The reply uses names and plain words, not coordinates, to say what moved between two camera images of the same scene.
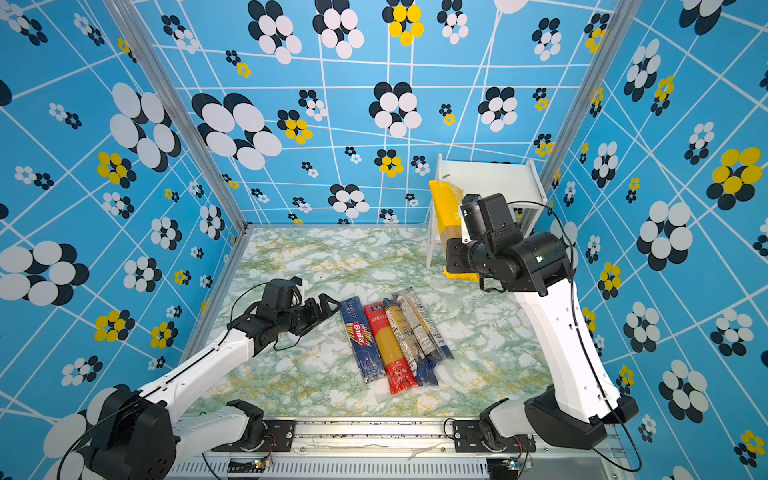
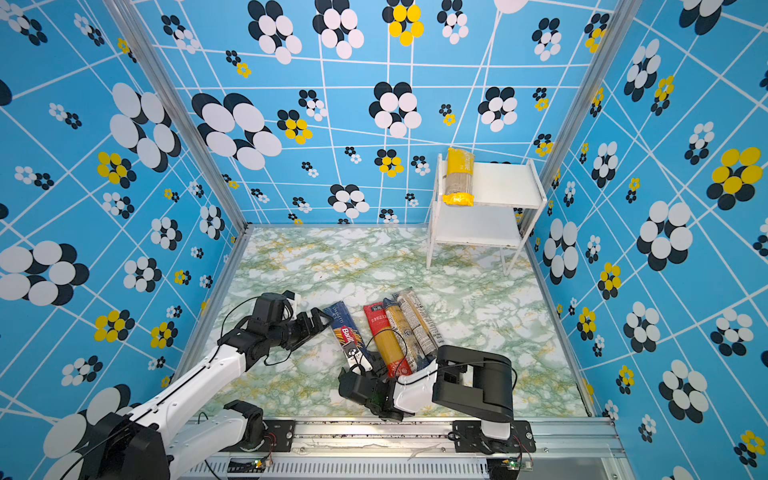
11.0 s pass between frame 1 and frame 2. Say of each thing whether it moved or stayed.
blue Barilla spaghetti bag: moved
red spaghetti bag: stayed
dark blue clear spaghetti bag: stayed
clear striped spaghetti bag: stayed
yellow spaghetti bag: moved
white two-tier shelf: stayed
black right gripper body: moved
